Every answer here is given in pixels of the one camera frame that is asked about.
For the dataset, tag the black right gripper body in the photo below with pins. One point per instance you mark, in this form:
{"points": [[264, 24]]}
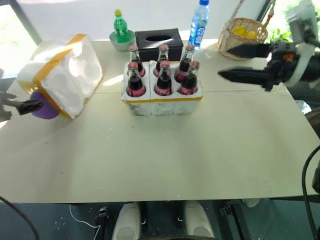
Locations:
{"points": [[280, 65]]}

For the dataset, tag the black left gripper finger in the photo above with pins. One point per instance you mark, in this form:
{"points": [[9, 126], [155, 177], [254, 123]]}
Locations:
{"points": [[32, 110], [31, 103]]}

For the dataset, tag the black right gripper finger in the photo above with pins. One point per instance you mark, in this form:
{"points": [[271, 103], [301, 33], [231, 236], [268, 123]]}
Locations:
{"points": [[242, 75], [250, 50]]}

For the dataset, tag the white foam box yellow tape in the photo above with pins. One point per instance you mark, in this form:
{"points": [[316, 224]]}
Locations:
{"points": [[72, 75]]}

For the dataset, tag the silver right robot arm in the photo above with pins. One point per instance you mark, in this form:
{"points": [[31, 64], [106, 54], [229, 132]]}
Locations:
{"points": [[302, 17]]}

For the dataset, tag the glass cola bottle red cap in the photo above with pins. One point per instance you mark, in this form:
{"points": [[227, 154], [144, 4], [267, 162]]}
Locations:
{"points": [[189, 83], [185, 63], [162, 53], [163, 83], [135, 85], [136, 61]]}

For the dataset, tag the white foam crate yellow tape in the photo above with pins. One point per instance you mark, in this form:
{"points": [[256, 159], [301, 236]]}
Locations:
{"points": [[162, 105]]}

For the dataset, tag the black tissue box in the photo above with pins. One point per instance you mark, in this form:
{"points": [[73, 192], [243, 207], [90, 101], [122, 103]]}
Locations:
{"points": [[160, 48]]}

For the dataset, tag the purple round plate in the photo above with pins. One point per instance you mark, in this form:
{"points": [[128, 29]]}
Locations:
{"points": [[46, 112]]}

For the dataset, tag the yellow fruit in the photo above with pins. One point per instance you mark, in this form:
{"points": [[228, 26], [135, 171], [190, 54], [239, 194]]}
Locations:
{"points": [[243, 31]]}

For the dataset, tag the green plant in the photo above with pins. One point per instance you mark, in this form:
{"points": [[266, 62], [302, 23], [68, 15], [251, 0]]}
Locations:
{"points": [[278, 35]]}

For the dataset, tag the crinkled silver foil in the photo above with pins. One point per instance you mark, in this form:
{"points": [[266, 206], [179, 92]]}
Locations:
{"points": [[305, 106]]}

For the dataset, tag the blue-label water bottle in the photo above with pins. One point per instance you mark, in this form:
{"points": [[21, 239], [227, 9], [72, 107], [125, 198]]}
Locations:
{"points": [[198, 27]]}

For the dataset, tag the pale green bowl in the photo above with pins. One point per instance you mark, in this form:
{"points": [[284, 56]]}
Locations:
{"points": [[122, 46]]}

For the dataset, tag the green soda bottle yellow cap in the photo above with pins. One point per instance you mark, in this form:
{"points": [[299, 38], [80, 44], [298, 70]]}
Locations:
{"points": [[121, 27]]}

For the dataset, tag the white left robot leg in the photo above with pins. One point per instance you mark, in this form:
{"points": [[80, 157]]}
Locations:
{"points": [[126, 222]]}

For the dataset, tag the white robot leg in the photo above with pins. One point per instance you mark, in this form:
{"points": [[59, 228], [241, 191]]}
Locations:
{"points": [[197, 220], [126, 222]]}

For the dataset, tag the white right robot leg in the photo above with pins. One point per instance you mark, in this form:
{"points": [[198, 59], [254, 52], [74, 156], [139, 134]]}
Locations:
{"points": [[197, 220]]}

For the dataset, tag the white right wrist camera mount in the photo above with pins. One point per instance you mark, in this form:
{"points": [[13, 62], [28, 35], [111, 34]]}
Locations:
{"points": [[303, 60]]}

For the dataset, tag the black table leg bracket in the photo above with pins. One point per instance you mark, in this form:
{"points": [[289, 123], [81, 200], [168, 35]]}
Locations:
{"points": [[102, 220], [232, 217]]}

